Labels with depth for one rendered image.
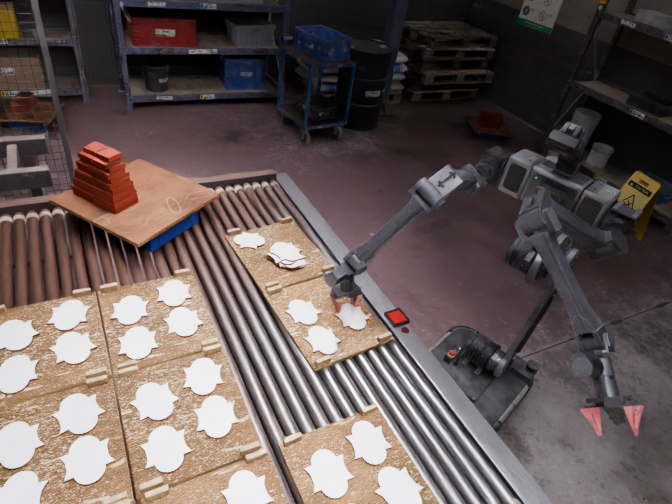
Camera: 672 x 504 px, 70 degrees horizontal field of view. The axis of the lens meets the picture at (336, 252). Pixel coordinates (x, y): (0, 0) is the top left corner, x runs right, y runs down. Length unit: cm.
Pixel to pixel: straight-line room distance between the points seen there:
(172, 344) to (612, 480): 236
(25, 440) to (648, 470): 292
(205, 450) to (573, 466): 209
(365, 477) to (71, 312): 114
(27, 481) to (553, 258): 152
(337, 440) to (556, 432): 181
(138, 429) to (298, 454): 47
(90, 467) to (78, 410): 19
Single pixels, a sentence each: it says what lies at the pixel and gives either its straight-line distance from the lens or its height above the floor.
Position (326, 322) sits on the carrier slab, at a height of 94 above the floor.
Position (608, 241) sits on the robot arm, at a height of 148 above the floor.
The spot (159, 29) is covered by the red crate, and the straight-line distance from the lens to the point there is 574.
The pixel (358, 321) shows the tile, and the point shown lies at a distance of 186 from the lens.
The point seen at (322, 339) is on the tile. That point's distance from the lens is 177.
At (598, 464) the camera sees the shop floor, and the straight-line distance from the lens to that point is 315.
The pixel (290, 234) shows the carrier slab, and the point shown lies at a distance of 225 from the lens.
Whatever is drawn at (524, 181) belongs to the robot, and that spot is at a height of 146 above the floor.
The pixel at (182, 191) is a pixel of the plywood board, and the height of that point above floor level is 104.
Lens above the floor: 226
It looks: 37 degrees down
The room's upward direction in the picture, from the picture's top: 10 degrees clockwise
